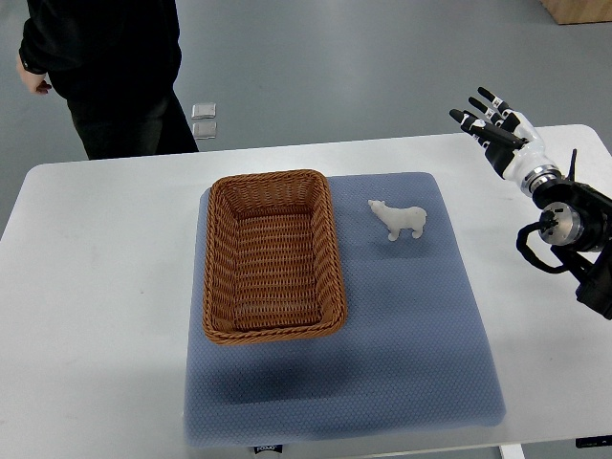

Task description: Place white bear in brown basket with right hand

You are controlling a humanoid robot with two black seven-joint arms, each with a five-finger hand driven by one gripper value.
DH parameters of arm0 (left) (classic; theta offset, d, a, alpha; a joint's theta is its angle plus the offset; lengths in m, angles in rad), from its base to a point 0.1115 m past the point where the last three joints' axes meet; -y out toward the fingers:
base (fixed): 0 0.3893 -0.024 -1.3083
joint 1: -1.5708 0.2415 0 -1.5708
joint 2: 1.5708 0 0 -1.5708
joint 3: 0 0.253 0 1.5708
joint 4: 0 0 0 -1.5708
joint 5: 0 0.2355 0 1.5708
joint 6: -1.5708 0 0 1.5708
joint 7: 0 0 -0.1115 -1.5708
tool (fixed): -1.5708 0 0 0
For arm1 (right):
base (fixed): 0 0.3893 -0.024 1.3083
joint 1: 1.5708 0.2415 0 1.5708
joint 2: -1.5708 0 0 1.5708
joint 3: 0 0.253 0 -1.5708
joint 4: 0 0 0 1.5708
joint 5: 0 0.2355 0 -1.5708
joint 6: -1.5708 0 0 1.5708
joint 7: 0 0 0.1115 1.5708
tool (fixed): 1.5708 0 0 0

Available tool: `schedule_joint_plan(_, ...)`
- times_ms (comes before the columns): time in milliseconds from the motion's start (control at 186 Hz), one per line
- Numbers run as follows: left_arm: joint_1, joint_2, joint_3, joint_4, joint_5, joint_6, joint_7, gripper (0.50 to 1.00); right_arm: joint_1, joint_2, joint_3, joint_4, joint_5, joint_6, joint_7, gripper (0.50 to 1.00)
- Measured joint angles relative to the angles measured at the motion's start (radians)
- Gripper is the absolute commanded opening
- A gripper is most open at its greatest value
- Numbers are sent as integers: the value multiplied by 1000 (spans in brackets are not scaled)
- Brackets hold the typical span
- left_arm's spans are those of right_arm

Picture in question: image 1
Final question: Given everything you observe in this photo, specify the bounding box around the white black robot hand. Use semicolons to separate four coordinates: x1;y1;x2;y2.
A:
449;87;561;196

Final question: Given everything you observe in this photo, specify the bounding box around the white toy polar bear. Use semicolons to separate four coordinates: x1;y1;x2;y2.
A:
367;200;427;242

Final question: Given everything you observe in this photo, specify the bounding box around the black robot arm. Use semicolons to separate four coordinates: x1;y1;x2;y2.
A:
516;149;611;319

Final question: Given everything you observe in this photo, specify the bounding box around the brown wicker basket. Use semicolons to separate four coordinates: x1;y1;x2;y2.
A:
202;169;348;345

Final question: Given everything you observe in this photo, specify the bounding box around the wooden box corner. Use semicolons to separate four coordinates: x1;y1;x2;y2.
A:
540;0;611;25

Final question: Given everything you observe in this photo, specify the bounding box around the blue grey foam mat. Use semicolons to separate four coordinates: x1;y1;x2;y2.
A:
184;172;505;448

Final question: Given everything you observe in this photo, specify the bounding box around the black table control panel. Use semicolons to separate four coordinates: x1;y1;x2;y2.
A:
575;434;612;448

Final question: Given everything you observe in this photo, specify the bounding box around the upper silver floor plate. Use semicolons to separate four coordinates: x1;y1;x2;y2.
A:
191;102;216;120

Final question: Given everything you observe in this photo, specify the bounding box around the black table label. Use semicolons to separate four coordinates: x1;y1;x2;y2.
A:
253;445;283;454

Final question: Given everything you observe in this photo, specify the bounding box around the person in black clothes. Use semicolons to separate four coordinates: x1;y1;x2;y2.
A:
16;1;198;160

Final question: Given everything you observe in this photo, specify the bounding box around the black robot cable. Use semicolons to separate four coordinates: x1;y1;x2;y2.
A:
514;222;570;273

